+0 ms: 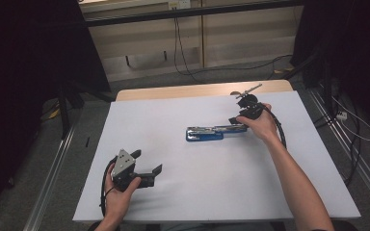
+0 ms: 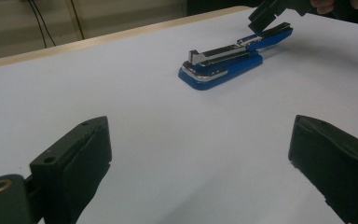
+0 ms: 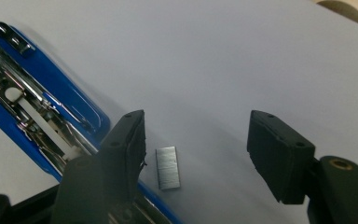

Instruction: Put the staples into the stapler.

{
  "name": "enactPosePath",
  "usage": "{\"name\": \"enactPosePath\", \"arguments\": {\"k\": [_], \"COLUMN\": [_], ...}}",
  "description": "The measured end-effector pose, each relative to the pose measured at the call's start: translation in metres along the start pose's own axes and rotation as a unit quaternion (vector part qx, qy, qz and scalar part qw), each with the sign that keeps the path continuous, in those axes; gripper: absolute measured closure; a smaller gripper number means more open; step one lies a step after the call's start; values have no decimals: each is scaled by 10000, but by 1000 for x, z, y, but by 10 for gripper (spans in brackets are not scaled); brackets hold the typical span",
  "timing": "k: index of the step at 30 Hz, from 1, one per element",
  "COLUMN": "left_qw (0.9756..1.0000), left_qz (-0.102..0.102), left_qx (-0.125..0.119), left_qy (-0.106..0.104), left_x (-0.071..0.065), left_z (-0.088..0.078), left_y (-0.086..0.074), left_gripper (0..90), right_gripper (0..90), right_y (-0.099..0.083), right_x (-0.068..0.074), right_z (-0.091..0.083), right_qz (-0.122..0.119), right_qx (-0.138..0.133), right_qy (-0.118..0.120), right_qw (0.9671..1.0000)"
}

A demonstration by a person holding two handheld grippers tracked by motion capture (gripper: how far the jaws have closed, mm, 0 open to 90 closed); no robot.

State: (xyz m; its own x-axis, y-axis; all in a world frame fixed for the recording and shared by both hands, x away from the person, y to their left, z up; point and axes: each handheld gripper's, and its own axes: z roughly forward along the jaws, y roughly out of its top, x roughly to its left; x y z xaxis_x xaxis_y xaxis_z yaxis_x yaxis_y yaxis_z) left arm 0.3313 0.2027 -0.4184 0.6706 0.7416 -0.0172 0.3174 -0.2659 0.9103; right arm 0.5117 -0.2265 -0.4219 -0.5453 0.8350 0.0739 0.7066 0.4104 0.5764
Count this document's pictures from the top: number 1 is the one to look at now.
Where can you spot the small black floor object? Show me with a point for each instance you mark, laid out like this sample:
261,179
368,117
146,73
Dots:
87,142

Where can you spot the aluminium floor rail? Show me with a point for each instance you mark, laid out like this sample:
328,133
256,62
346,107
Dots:
49,183
363,166

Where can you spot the white wall socket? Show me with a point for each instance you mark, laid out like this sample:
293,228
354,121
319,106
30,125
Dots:
179,4

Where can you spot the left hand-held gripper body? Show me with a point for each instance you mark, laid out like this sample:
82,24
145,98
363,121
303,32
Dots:
123,165

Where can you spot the black horizontal bar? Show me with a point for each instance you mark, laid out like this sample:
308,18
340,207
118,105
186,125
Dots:
141,17

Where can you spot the black stand legs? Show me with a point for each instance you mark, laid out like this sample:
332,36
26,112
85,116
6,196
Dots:
65,112
327,86

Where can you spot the person's left hand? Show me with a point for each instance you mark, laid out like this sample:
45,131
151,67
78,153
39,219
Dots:
118,203

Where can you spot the person's right hand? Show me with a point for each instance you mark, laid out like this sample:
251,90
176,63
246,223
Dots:
265,126

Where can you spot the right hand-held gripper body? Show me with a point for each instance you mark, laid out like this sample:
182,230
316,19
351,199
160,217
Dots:
250,106

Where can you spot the black curtain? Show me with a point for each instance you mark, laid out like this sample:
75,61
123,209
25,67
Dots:
29,48
350,38

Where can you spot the light wooden table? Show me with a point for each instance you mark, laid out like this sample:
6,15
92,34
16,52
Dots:
189,89

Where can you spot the blue stapler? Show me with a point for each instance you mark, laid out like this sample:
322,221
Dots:
204,134

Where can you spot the white table cover sheet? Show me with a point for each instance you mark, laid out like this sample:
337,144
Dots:
189,186

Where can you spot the small black cabinet bracket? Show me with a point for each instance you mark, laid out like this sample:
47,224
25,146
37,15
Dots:
127,61
165,55

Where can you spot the person's grey clothing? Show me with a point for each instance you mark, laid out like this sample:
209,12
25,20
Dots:
218,227

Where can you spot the white power strip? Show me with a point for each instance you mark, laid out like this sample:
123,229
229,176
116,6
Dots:
342,115

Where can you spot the beige wooden cabinet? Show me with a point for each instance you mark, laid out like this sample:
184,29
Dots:
244,32

